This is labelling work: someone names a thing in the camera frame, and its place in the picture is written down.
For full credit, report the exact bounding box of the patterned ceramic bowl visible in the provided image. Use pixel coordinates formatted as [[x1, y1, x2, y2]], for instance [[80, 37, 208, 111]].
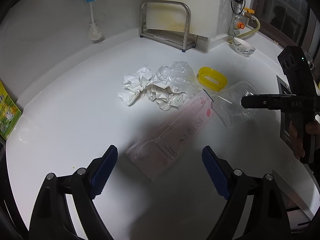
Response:
[[232, 37, 255, 57]]

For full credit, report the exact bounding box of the black kitchen sink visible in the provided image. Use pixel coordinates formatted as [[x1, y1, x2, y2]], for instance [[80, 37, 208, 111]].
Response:
[[275, 74, 320, 156]]

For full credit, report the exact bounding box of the white paper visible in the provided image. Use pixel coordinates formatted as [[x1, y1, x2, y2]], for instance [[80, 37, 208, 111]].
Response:
[[146, 72, 187, 111], [118, 66, 153, 106]]

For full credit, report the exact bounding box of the person's right hand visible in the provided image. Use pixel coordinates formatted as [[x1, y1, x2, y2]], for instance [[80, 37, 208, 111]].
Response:
[[289, 114, 319, 160]]

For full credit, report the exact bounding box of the steel cutting board rack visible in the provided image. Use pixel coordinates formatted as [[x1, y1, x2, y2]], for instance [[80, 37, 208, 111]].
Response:
[[139, 0, 197, 52]]

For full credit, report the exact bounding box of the green yellow detergent pouch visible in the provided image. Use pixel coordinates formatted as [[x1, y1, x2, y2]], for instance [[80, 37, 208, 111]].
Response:
[[0, 82, 22, 140]]

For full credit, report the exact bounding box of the yellow plastic lid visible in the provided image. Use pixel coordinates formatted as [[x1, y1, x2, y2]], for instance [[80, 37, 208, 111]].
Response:
[[197, 67, 228, 92]]

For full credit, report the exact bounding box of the dark framed window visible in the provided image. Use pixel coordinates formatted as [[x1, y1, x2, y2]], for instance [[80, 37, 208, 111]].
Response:
[[252, 0, 319, 61]]

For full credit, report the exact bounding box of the clear plastic bag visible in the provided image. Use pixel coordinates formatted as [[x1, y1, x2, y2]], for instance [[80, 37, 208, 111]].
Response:
[[153, 61, 202, 99]]

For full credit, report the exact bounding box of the blue handled bottle brush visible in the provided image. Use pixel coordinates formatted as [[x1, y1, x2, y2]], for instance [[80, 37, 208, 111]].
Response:
[[86, 0, 103, 42]]

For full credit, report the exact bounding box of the yellow green gas hose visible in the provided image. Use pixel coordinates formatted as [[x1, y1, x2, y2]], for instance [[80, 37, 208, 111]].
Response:
[[236, 15, 261, 41]]

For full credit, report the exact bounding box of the black cable loop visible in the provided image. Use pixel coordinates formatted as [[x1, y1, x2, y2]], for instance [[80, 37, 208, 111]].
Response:
[[229, 0, 246, 16]]

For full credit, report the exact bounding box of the gas valve with pipe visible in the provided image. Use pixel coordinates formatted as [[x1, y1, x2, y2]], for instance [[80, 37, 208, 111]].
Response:
[[227, 0, 260, 44]]

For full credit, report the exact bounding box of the clear plastic cup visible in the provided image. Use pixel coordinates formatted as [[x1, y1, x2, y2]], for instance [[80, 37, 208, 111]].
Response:
[[212, 81, 257, 126]]

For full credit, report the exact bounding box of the pink toothbrush package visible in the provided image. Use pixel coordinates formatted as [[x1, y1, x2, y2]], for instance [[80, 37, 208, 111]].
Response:
[[125, 90, 215, 181]]

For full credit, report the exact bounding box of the white cutting board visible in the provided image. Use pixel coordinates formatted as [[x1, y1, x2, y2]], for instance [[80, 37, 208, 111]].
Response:
[[146, 0, 223, 38]]

